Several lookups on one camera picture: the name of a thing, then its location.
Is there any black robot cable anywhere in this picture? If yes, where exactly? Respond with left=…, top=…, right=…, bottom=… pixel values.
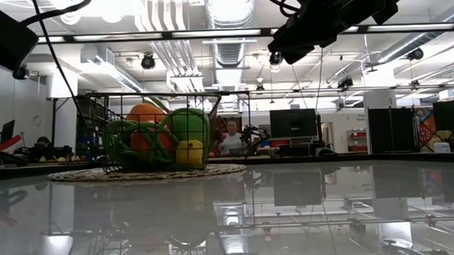
left=20, top=0, right=99, bottom=126

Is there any small white box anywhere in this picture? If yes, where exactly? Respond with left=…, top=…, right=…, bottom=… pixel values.
left=433, top=141, right=451, bottom=154

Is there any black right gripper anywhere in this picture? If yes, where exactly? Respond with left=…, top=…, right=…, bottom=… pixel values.
left=266, top=0, right=379, bottom=65

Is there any silver ceiling air duct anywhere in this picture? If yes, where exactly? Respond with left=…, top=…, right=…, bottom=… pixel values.
left=203, top=0, right=258, bottom=70

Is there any black wire basket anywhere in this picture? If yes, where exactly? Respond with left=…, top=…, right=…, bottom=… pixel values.
left=83, top=88, right=225, bottom=175

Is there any green apple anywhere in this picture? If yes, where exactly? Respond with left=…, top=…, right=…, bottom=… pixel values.
left=169, top=107, right=212, bottom=145

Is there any shelf with red bins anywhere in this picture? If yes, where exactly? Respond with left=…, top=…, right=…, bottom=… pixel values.
left=346, top=129, right=368, bottom=154

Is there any black room partition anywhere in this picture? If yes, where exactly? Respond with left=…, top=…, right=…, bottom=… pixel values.
left=367, top=106, right=418, bottom=154

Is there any person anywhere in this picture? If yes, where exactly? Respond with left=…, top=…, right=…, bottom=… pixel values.
left=22, top=135, right=73, bottom=163
left=217, top=118, right=247, bottom=157

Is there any orange mandarin fruit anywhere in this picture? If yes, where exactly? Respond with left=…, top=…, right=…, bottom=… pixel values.
left=126, top=101, right=167, bottom=126

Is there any small black monitor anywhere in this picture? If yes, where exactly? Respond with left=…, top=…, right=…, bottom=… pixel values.
left=0, top=119, right=17, bottom=146

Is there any round woven straw mat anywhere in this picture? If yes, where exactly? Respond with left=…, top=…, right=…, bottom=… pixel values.
left=46, top=162, right=247, bottom=185

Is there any green bean bundle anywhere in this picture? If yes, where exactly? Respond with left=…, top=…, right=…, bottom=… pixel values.
left=101, top=117, right=180, bottom=173

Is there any black metal table frame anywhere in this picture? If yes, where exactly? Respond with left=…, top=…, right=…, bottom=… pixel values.
left=0, top=148, right=454, bottom=180

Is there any colourful patterned poster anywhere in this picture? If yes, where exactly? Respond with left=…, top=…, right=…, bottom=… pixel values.
left=415, top=106, right=454, bottom=154

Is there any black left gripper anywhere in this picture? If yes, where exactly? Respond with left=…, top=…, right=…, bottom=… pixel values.
left=0, top=0, right=41, bottom=73

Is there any red watermelon slice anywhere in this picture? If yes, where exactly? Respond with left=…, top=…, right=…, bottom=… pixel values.
left=130, top=129, right=176, bottom=164

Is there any yellow lemon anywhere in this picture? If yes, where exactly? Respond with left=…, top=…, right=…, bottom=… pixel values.
left=175, top=139, right=206, bottom=169

